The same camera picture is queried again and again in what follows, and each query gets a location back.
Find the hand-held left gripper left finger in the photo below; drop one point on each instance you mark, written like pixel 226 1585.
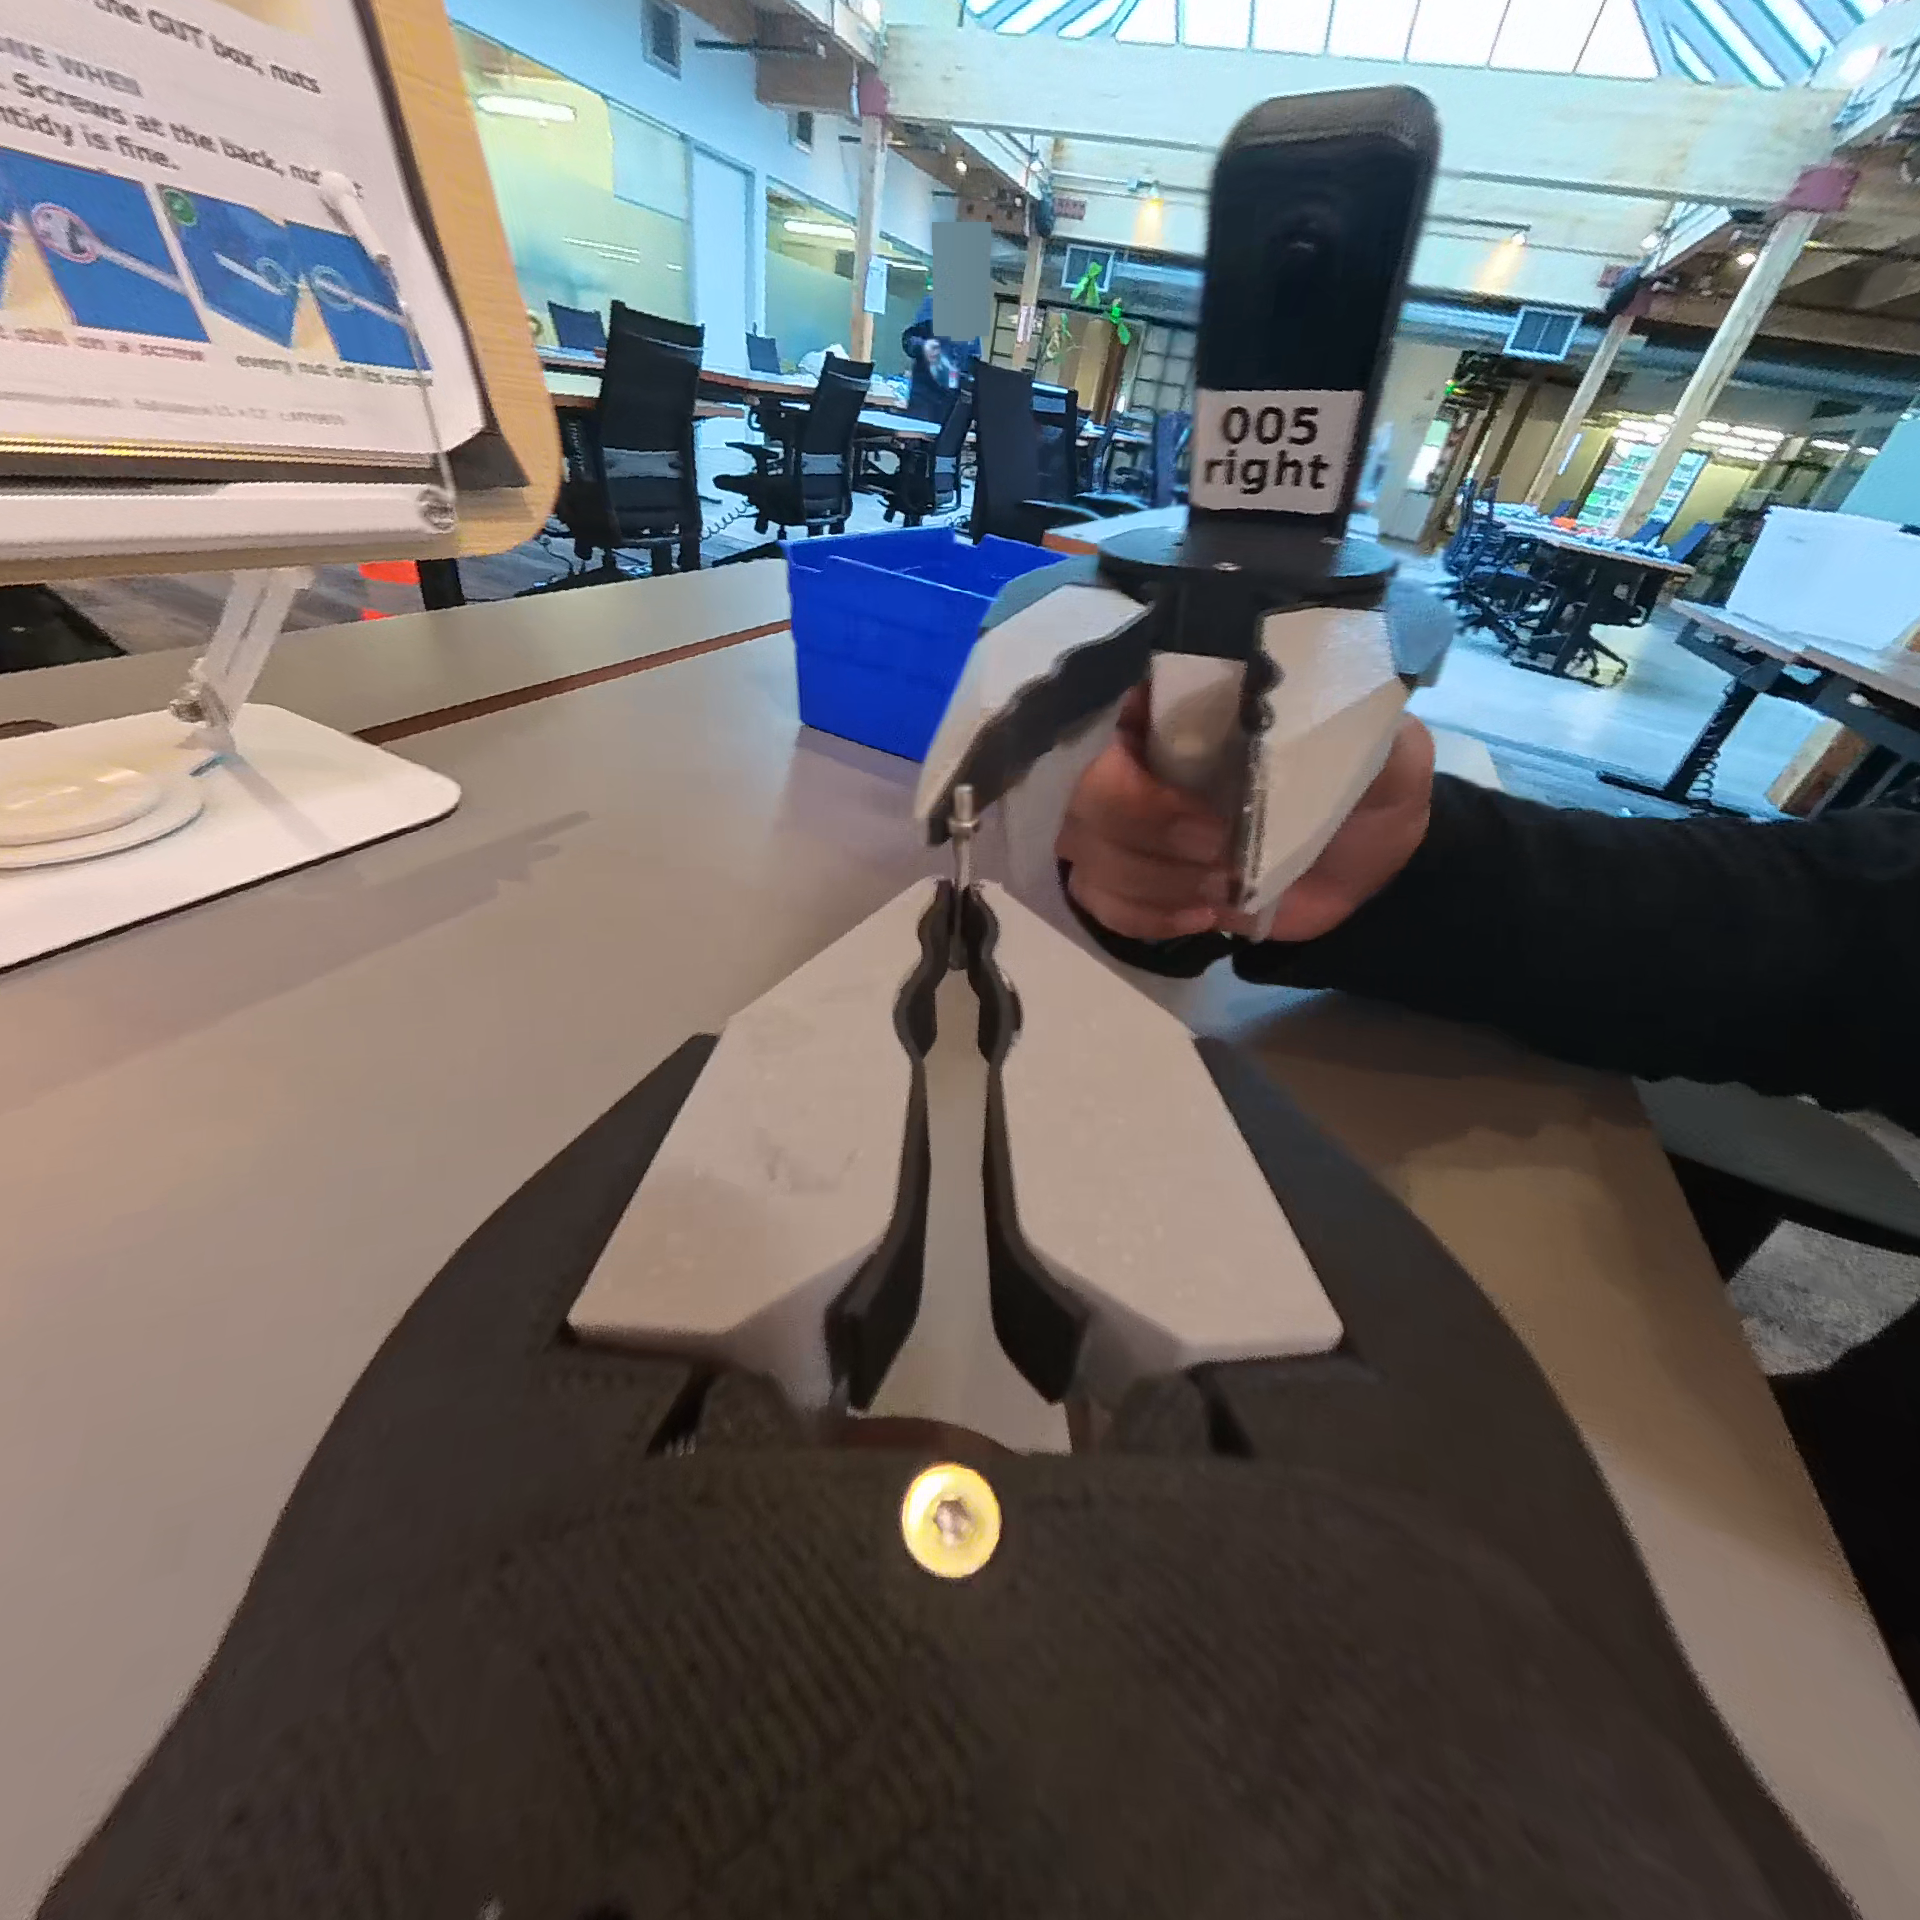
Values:
pixel 753 1172

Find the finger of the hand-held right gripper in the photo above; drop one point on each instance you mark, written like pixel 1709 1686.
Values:
pixel 1333 720
pixel 990 676

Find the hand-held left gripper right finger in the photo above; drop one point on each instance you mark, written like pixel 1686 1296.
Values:
pixel 1155 1183

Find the silver bolt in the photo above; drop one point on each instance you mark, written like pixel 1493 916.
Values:
pixel 967 818

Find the person's right forearm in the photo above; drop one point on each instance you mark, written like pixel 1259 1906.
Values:
pixel 1647 943

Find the person's right hand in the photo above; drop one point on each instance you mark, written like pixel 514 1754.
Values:
pixel 1155 857

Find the blue plastic bin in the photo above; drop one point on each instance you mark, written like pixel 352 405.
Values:
pixel 868 647

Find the black office chair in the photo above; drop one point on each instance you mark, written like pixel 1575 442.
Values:
pixel 823 434
pixel 1021 451
pixel 645 390

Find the desk with blue chairs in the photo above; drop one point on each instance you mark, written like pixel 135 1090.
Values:
pixel 1591 540

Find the long wooden desk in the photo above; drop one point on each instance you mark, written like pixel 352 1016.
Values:
pixel 737 377

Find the wooden top desk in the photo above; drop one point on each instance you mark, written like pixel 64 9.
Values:
pixel 1770 638

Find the white box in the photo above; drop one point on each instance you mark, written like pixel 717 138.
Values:
pixel 1830 577

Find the wooden document stand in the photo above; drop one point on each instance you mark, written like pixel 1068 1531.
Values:
pixel 346 795

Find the grey chair seat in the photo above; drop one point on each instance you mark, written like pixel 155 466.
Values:
pixel 1798 1153

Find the white round disc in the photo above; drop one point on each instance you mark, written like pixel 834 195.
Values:
pixel 78 801

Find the person's black-clothed body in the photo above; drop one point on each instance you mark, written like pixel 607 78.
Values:
pixel 1875 1468

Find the instruction sheet with blue pictures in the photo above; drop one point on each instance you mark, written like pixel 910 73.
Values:
pixel 182 398

